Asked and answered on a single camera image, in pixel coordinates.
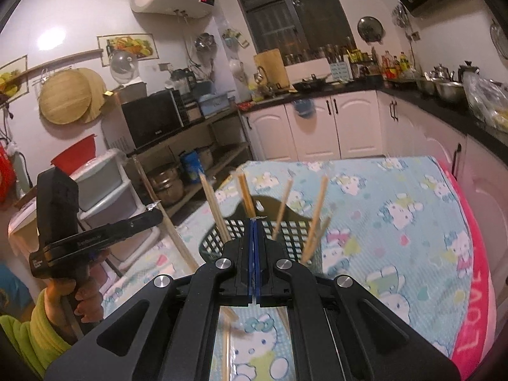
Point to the light blue container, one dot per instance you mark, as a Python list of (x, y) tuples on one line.
[(214, 105)]

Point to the pink lettered blanket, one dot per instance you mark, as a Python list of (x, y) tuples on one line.
[(476, 285)]

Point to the wooden kitchen shelf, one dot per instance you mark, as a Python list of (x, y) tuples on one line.
[(224, 158)]

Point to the person's left forearm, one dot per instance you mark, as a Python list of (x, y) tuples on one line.
[(27, 339)]

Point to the plastic drawer unit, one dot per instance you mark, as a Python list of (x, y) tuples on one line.
[(107, 190)]

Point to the cartoon cat printed blanket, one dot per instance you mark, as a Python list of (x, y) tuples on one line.
[(377, 190)]

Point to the clear plastic wrapper scrap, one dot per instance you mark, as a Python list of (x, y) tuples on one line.
[(154, 206)]

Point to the group of condiment bottles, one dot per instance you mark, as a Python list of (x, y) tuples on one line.
[(397, 65)]

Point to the person's blue clothing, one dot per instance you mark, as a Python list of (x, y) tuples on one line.
[(12, 289)]

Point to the fruit wall poster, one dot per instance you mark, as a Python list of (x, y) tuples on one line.
[(12, 75), (131, 43)]

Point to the blue printed bag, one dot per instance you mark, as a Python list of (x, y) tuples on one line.
[(192, 166)]

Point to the black microwave oven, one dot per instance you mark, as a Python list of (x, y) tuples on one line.
[(153, 119)]

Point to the person's left hand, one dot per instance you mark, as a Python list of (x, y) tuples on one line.
[(57, 305)]

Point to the steel pot lid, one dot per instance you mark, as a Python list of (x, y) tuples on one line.
[(370, 28)]

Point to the green plastic utensil holder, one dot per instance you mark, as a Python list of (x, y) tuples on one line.
[(293, 232)]

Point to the plastic-wrapped chopstick pair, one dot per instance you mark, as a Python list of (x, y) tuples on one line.
[(230, 314), (246, 194), (282, 210), (324, 232), (226, 353), (214, 210), (317, 214)]

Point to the long wooden rolling pin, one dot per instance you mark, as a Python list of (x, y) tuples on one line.
[(67, 58)]

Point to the red plastic bag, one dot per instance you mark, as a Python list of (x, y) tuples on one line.
[(6, 170)]

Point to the wooden cutting board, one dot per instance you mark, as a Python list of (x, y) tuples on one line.
[(274, 63)]

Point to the round bamboo board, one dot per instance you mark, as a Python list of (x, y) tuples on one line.
[(65, 97), (99, 87)]

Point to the row of spice jars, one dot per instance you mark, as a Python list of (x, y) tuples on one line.
[(317, 53)]

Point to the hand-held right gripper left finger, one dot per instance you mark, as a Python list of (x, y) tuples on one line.
[(243, 260)]

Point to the steel mixing bowl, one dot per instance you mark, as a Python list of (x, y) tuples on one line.
[(448, 91)]

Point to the glass pot lid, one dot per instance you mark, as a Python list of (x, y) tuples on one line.
[(500, 41), (123, 67)]

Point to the wall hook rack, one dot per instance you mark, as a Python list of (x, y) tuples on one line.
[(403, 18)]

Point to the red plastic basin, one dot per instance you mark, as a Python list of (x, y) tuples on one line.
[(75, 153)]

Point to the large steel pot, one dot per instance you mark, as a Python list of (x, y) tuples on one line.
[(166, 184)]

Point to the steel teapot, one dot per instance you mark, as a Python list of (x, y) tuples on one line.
[(442, 72)]

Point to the black kitchen appliance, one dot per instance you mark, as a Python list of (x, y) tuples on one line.
[(180, 81)]

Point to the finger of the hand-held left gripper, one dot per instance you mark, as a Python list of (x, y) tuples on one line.
[(131, 226)]

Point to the black frying pan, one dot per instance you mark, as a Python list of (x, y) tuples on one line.
[(311, 83)]

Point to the blue patterned box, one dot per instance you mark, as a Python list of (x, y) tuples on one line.
[(340, 70)]

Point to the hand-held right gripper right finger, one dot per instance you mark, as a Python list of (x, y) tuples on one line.
[(258, 256)]

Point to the dark kitchen window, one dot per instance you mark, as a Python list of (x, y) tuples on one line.
[(285, 12)]

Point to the clear plastic bag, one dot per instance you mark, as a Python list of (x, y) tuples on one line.
[(486, 99)]

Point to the black kettle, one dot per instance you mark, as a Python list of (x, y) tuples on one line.
[(468, 71)]

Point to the white countertop box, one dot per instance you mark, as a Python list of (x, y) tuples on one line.
[(307, 67)]

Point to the white arched-door cabinets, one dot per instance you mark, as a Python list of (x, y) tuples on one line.
[(317, 127)]

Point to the hanging steel bowl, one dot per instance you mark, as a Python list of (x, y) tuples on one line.
[(204, 43)]

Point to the blue hanging cloth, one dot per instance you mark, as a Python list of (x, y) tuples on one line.
[(303, 108)]

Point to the steel kettle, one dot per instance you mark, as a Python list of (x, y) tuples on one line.
[(262, 77)]

